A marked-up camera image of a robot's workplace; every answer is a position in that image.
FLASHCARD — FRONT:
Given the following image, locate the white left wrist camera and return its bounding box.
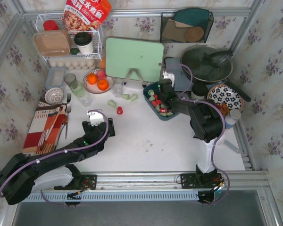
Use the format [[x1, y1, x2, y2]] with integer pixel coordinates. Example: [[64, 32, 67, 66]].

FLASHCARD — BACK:
[[87, 109, 104, 126]]

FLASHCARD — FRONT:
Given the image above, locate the green cutting board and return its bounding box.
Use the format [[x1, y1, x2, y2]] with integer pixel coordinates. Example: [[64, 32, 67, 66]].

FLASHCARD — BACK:
[[105, 37, 164, 82]]

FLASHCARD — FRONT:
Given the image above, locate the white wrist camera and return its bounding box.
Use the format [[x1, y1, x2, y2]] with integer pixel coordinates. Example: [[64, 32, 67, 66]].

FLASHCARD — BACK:
[[87, 109, 104, 126], [162, 71, 175, 87]]

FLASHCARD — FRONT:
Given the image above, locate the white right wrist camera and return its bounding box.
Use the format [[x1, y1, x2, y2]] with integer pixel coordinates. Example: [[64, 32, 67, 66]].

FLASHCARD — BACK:
[[162, 71, 175, 87]]

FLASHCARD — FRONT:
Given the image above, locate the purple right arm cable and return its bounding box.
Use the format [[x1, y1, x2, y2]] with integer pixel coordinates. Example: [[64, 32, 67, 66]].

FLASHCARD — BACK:
[[178, 63, 231, 205]]

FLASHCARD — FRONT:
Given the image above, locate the metal cutting board stand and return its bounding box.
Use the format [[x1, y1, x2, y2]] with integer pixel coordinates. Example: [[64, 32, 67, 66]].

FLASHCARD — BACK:
[[123, 68, 147, 88]]

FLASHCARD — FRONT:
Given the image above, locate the orange right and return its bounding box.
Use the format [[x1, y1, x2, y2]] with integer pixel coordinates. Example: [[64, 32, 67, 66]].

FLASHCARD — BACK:
[[97, 79, 109, 91]]

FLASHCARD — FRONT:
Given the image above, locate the white strainer basket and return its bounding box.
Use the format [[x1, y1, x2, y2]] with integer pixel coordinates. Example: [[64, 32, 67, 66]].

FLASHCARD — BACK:
[[44, 88, 64, 105]]

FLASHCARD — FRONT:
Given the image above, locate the black frying pan with lid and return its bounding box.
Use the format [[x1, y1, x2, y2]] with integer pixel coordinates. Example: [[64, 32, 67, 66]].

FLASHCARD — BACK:
[[180, 45, 251, 102]]

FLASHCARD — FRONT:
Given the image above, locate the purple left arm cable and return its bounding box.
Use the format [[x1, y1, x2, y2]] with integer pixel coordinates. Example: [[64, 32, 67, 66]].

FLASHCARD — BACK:
[[0, 110, 109, 208]]

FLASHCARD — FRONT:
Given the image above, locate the clear lidded container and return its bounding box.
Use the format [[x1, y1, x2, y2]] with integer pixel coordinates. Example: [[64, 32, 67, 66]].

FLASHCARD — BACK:
[[45, 67, 67, 89]]

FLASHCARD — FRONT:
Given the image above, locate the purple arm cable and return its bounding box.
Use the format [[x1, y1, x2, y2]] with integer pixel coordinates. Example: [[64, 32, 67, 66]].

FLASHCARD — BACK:
[[178, 63, 231, 205], [0, 110, 109, 208]]

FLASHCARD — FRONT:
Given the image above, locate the orange left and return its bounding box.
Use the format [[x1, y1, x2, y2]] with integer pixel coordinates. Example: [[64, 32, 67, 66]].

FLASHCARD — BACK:
[[86, 73, 98, 85]]

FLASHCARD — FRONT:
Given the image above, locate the floral patterned plate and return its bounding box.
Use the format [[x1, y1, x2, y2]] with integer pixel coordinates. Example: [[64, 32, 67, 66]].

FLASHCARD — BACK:
[[207, 84, 244, 117]]

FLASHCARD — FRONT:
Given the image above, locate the fruit plate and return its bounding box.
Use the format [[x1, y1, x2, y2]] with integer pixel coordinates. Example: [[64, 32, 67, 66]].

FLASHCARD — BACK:
[[83, 69, 116, 94]]

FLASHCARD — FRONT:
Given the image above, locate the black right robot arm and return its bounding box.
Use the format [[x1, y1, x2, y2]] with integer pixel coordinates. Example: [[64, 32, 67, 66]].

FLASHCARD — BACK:
[[158, 79, 225, 186]]

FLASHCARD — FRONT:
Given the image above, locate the clear glass tumbler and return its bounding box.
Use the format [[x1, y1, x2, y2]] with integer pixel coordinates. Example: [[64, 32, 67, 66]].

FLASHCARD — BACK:
[[111, 78, 124, 97]]

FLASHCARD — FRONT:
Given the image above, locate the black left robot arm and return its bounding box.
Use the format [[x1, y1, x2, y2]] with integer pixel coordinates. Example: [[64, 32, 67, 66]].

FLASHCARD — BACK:
[[0, 118, 115, 205]]

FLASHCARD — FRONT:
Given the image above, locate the orange behind board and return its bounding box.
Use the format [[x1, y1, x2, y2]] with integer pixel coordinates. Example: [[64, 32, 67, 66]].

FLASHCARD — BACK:
[[99, 57, 106, 69]]

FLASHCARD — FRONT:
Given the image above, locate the grey glass cup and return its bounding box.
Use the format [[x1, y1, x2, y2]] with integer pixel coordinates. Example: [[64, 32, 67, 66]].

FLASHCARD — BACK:
[[64, 73, 76, 87]]

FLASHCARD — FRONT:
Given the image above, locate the grey induction cooker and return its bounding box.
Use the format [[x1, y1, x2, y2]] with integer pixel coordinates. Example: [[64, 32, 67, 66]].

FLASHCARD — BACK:
[[164, 57, 194, 92]]

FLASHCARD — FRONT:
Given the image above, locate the metal fork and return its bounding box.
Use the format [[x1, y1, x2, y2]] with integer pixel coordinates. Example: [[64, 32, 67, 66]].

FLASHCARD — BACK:
[[65, 93, 71, 139]]

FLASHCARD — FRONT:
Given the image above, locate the clear glass near rack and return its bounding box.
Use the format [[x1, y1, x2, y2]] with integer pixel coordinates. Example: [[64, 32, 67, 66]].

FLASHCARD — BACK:
[[77, 90, 92, 107]]

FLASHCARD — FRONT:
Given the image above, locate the green ribbed glass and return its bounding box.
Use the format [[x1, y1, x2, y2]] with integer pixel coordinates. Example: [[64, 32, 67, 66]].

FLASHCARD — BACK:
[[70, 81, 84, 98]]

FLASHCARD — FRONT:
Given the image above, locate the teal plastic storage basket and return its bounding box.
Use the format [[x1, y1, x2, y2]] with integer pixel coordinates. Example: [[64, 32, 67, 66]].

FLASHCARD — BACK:
[[142, 82, 179, 121]]

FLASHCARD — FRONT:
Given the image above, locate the black mesh organizer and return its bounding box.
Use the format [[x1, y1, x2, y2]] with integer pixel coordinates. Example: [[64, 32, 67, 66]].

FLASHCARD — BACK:
[[160, 8, 214, 44]]

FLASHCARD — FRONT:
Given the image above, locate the striped kitchen towel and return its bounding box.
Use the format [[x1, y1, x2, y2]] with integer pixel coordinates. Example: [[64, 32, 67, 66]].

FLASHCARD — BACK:
[[22, 98, 67, 155]]

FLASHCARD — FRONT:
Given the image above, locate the peach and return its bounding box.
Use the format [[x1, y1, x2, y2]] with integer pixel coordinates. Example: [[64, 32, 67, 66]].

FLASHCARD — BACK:
[[96, 69, 106, 80]]

